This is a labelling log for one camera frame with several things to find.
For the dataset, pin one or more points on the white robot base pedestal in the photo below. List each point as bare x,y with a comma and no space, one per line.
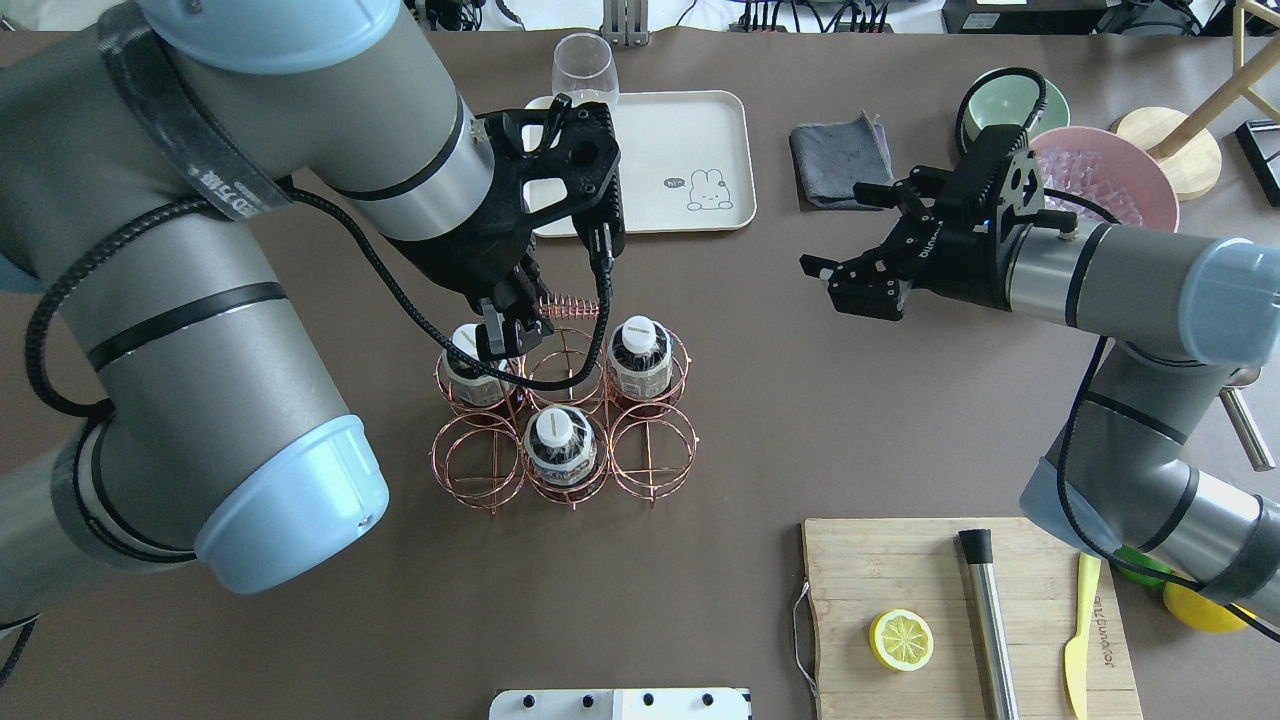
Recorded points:
623,703

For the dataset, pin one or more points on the clear wine glass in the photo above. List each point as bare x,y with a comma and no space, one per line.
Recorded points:
583,68

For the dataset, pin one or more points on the half lemon slice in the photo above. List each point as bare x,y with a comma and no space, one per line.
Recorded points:
901,640

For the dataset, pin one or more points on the green lime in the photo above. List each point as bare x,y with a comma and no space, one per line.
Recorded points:
1139,568

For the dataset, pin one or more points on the clear ice cubes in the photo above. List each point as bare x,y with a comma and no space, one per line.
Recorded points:
1082,174

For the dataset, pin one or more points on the cream rabbit tray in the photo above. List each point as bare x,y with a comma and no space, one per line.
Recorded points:
685,162

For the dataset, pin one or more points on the tea bottle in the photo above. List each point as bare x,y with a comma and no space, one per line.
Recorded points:
469,385
561,445

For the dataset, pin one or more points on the tea bottle side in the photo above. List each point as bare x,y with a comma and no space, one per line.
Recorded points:
640,358

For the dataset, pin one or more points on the whole yellow lemon lower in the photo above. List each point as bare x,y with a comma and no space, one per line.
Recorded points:
1195,611

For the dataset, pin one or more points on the tea bottle rear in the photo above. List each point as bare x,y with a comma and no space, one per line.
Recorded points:
469,385

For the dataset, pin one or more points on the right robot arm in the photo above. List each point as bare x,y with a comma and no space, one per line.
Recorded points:
1177,317

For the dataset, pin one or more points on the steel ice scoop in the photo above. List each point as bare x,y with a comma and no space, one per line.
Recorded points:
1231,396

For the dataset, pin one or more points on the aluminium frame post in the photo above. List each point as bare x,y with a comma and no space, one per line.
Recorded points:
626,22

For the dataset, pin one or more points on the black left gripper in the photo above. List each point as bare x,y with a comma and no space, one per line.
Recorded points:
457,258

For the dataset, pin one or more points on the pink bowl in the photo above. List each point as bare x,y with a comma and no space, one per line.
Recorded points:
1127,164

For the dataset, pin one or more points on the wooden glass stand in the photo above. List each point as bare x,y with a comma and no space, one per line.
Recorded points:
1180,143

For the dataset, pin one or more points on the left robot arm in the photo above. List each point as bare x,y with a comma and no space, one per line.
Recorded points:
134,154

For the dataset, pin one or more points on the tea bottle front middle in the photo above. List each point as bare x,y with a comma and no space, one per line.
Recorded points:
561,445

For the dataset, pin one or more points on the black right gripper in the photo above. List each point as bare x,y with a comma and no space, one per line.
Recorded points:
962,262

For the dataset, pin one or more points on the grey folded cloth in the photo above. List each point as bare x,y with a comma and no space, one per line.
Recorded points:
830,158

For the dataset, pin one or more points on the mint green bowl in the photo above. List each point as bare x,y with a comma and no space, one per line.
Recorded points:
1007,101

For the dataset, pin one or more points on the copper wire bottle basket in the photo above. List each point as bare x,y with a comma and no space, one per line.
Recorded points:
623,427

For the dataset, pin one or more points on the steel muddler black tip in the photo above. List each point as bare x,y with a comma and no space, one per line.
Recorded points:
976,545

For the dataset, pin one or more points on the yellow plastic knife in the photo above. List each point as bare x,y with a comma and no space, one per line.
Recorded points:
1075,652

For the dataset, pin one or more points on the bamboo cutting board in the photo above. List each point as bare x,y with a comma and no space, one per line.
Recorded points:
859,568

